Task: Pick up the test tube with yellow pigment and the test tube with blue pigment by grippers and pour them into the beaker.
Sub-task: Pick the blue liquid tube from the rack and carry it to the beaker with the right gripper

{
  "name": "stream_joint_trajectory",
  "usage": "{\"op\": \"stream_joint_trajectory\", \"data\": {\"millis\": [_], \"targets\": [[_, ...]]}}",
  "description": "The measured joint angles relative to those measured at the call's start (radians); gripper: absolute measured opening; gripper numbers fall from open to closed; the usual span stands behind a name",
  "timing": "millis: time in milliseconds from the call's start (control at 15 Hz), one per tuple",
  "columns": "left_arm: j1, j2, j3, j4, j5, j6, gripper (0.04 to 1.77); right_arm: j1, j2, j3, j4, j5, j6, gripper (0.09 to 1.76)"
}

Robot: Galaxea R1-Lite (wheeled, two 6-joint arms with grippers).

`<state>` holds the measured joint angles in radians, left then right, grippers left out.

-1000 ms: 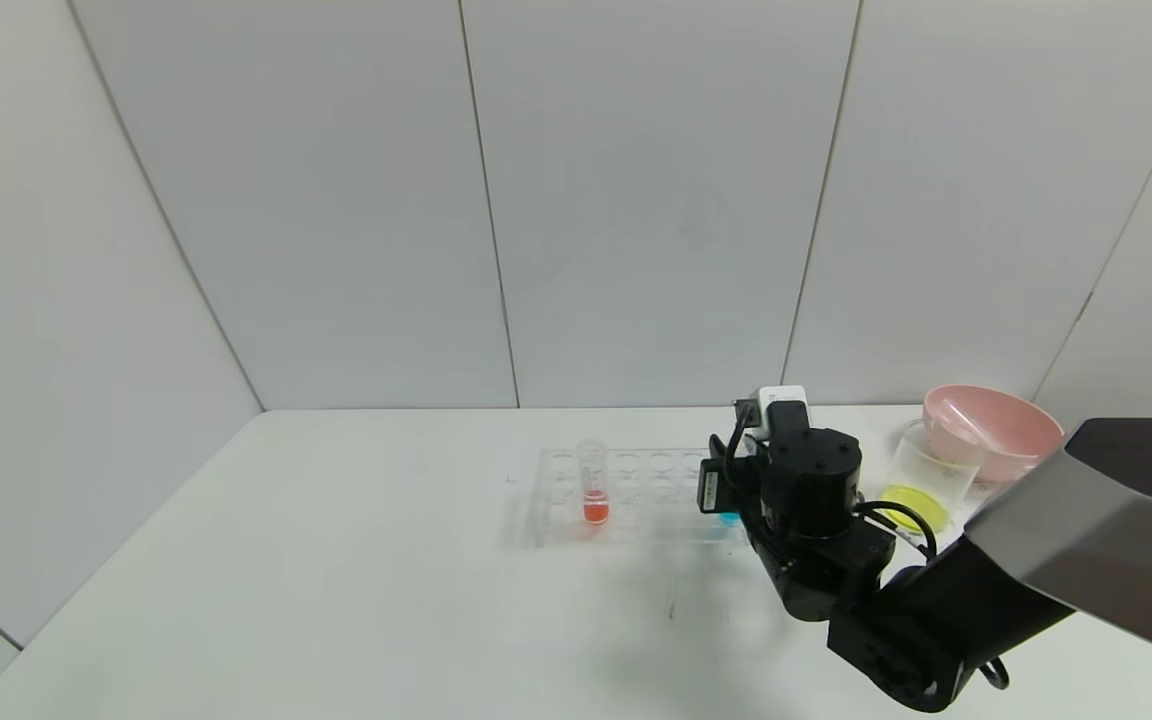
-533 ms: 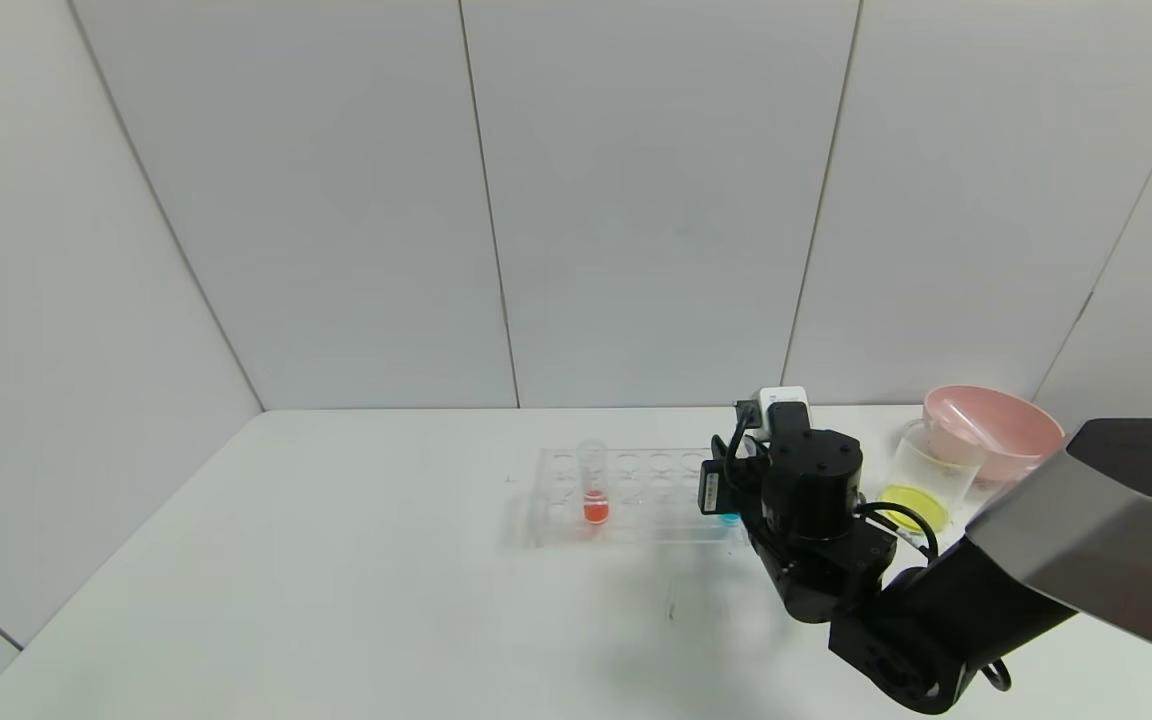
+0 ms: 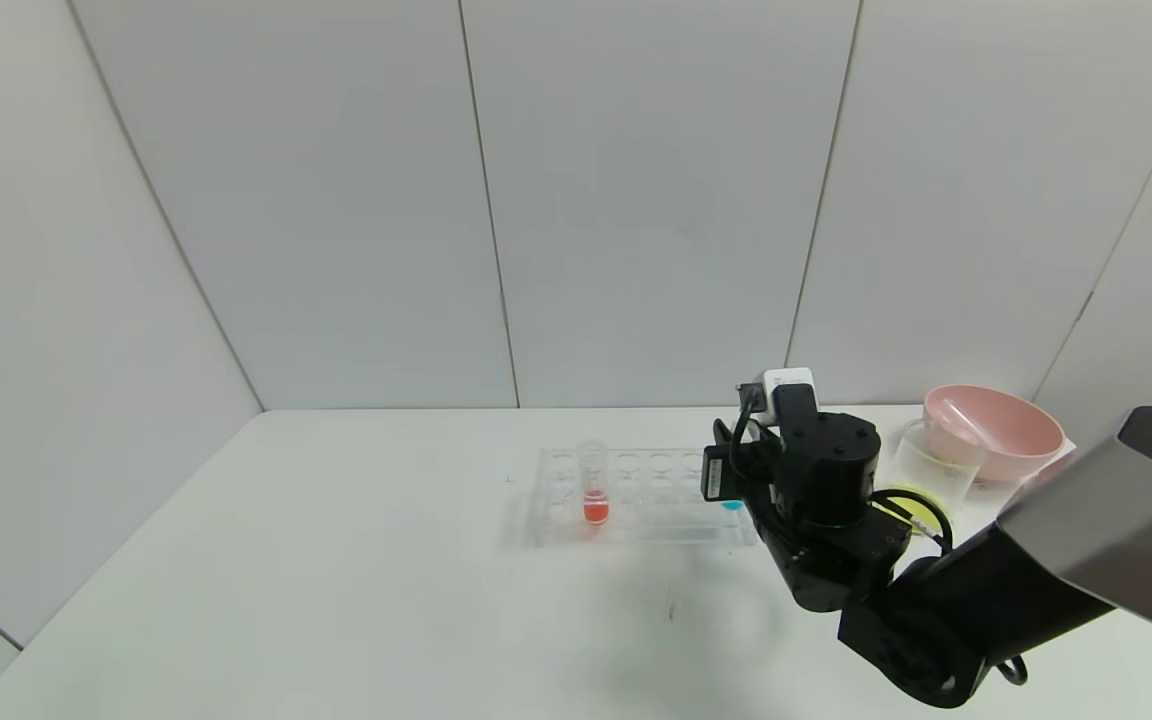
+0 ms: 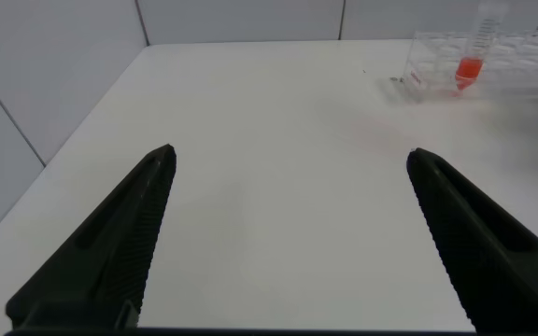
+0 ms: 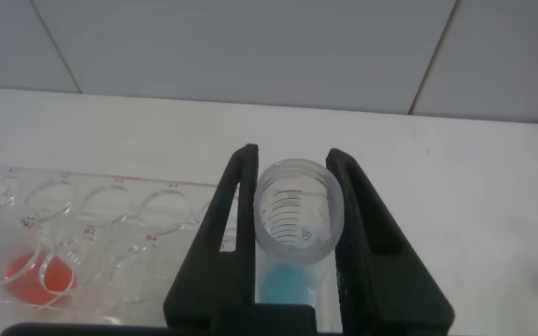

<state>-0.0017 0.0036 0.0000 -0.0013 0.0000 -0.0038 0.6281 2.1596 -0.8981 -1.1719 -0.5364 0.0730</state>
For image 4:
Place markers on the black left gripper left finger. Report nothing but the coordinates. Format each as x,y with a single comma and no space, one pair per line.
105,252

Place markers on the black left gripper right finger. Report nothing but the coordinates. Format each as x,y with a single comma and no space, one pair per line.
493,256

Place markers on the test tube with red pigment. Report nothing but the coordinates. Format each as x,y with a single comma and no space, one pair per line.
469,70

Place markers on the clear plastic test tube rack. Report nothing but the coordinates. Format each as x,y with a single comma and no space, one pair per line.
512,65

